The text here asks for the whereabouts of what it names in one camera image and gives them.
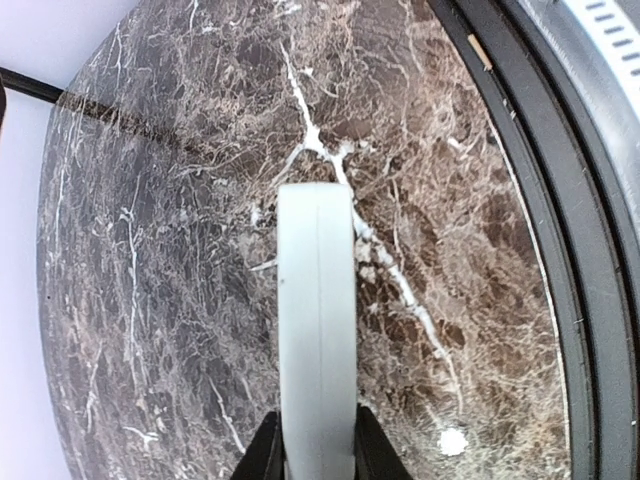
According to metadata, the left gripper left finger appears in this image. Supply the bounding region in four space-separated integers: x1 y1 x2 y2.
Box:
231 411 283 480

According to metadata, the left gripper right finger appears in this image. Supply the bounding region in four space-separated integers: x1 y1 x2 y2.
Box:
355 405 413 480

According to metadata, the white remote control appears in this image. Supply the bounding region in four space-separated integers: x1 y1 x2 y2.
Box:
277 183 357 479

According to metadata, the black front rail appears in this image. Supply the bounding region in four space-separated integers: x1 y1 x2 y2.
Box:
432 1 639 479

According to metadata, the right black frame post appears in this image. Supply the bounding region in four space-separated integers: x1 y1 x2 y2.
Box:
0 67 63 104

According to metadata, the white slotted cable duct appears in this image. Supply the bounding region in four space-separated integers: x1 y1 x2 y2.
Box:
566 0 639 83

